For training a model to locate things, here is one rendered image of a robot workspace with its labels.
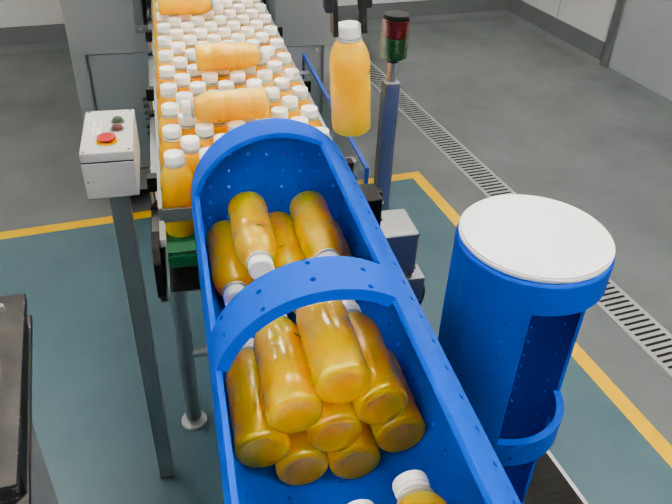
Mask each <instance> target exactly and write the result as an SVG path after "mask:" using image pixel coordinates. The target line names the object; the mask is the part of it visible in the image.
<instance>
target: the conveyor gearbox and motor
mask: <svg viewBox="0 0 672 504"><path fill-rule="evenodd" d="M381 215H382V218H383V221H381V224H380V228H381V230H382V232H383V233H384V235H385V237H386V239H387V241H388V243H389V245H390V247H391V249H392V251H393V253H394V255H395V257H396V259H397V261H398V263H399V265H400V267H401V269H402V271H403V273H404V275H405V277H406V279H407V280H408V282H409V284H410V286H411V288H412V290H413V292H414V294H415V296H416V298H417V300H418V301H419V304H420V305H421V303H422V301H423V299H424V295H425V286H424V280H425V277H424V275H423V273H422V272H421V270H420V268H419V266H418V264H416V256H417V248H418V241H419V236H420V232H418V230H417V229H416V227H415V225H414V224H413V222H412V220H411V218H410V217H409V213H407V212H406V210H405V209H396V210H385V211H382V213H381Z"/></svg>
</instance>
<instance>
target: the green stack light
mask: <svg viewBox="0 0 672 504"><path fill-rule="evenodd" d="M408 39H409V37H407V38H406V39H401V40H393V39H388V38H385V37H383V36H382V35H381V45H380V57H381V58H383V59H385V60H389V61H401V60H404V59H406V58H407V49H408Z"/></svg>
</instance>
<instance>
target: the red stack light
mask: <svg viewBox="0 0 672 504"><path fill-rule="evenodd" d="M409 28H410V19H409V20H408V21H404V22H393V21H388V20H386V19H384V17H383V18H382V31H381V35H382V36H383V37H385V38H388V39H393V40H401V39H406V38H407V37H409Z"/></svg>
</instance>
